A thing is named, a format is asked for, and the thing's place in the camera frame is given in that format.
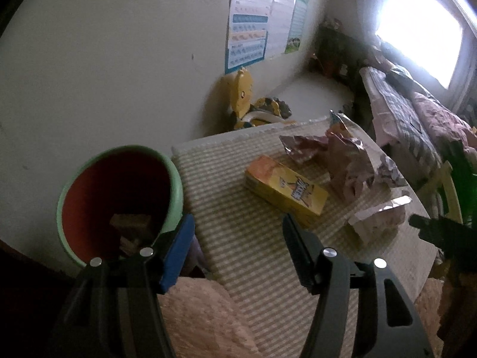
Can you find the beige striped woven mat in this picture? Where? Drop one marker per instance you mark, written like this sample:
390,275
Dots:
238,253

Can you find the teal wall poster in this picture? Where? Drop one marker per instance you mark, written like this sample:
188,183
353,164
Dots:
300,18

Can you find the yellow child potty seat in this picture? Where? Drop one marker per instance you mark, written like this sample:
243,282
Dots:
241,89

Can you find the pink fluffy rug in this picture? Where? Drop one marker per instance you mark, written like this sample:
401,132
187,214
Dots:
193,320

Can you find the blue bordered chart wall poster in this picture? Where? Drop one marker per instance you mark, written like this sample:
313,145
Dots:
246,26

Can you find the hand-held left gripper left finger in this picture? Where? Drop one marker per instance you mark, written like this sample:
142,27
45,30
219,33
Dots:
179,253

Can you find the bright window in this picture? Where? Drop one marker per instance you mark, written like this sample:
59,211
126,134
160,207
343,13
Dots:
417,18

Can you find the yellow black toy robot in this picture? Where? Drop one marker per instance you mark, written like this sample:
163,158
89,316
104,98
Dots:
272,106

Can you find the white wall poster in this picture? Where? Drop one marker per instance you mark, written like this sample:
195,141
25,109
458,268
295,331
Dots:
281,15

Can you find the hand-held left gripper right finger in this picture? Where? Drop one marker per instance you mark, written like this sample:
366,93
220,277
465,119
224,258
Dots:
300,253

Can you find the green and yellow plastic chair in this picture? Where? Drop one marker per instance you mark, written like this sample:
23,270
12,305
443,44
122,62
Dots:
452,194

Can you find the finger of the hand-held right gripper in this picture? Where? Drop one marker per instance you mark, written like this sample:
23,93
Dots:
439,231

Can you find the bed with plaid blanket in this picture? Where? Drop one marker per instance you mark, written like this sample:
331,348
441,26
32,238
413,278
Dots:
395,108

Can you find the white wrapper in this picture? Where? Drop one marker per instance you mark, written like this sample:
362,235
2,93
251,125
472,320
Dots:
372,220

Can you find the yellow orange carton box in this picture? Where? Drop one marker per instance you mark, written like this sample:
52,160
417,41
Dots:
283,190

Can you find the large snack bag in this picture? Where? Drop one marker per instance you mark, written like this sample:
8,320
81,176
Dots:
354,164

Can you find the silver pink wrapper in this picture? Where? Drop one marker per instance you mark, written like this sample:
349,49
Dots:
302,147

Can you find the pink floral quilt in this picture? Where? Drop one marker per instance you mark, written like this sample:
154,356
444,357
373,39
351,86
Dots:
443,119

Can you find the green bin with red inside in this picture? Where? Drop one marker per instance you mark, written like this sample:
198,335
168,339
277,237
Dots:
111,179

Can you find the brown cardboard scrap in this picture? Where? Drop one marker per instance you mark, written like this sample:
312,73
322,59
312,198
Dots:
130,222
130,245

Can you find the dark cluttered shelf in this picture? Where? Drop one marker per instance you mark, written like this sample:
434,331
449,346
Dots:
335,48

